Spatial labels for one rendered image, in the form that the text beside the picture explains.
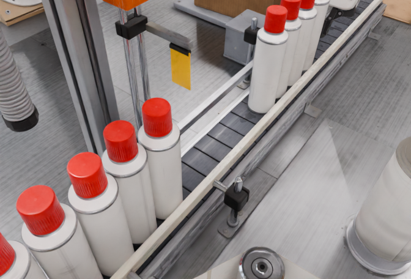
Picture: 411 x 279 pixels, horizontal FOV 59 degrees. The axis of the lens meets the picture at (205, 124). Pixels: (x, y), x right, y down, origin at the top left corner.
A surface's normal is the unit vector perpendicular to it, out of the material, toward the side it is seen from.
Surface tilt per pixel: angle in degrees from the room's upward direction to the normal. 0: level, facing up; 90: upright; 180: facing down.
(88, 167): 2
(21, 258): 42
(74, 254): 90
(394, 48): 0
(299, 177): 0
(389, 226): 90
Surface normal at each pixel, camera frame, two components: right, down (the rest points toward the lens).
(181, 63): -0.61, 0.55
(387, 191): -0.98, 0.15
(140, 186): 0.66, 0.54
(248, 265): 0.02, -0.70
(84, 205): -0.11, -0.07
